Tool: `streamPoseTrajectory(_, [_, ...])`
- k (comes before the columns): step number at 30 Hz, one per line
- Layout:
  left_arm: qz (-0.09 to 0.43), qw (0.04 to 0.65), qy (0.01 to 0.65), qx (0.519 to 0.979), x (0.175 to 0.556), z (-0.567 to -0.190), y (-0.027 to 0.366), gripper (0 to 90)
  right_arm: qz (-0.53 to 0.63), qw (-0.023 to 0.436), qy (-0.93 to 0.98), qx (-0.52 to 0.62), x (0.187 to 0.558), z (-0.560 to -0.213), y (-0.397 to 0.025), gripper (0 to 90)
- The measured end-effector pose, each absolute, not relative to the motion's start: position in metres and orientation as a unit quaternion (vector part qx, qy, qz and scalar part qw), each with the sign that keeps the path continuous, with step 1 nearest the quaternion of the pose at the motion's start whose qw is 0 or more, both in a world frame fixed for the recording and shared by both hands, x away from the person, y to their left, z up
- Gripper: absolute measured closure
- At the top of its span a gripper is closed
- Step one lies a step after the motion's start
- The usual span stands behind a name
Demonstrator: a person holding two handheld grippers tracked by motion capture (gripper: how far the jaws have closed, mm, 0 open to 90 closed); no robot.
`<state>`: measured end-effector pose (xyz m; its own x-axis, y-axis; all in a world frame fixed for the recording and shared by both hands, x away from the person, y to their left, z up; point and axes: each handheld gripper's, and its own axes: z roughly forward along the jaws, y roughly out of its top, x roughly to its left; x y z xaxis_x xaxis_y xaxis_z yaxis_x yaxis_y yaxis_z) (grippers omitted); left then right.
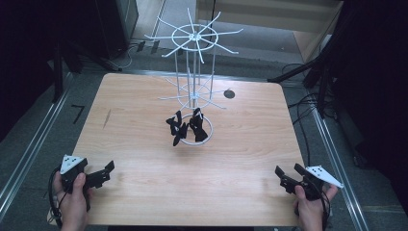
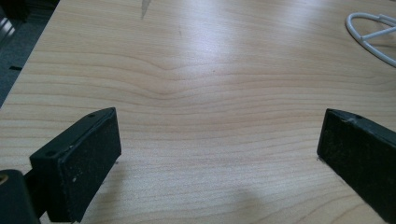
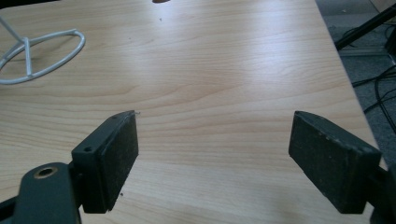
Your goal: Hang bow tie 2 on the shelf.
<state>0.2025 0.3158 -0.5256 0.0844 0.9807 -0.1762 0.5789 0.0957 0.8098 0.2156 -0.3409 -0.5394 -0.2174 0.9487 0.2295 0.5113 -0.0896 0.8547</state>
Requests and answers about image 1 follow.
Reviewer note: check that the dark round table grommet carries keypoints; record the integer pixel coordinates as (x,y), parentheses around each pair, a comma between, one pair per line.
(229,94)

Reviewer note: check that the person's right hand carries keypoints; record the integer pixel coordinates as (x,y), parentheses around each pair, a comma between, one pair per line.
(311,210)

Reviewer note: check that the light wooden board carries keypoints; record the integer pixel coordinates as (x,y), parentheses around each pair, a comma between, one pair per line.
(266,16)

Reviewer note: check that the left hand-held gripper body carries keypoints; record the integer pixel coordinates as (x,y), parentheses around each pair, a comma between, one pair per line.
(72,163)

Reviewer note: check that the black curtain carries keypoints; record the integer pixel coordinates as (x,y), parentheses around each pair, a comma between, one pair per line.
(22,57)
(375,96)

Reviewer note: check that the metal floor rail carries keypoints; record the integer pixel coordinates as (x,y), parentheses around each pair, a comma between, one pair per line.
(32,150)
(336,166)

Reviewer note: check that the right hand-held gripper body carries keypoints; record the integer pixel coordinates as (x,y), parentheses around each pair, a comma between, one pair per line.
(320,174)

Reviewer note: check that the person's left hand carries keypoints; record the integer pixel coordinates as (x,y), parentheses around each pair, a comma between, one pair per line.
(73,205)

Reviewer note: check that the dark cabinet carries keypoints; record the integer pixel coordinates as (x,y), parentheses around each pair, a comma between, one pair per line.
(117,25)

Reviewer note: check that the black stand leg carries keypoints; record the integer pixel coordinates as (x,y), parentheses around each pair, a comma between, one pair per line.
(58,73)

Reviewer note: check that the black tripod stand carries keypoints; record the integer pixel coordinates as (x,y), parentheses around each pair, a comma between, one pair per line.
(320,64)

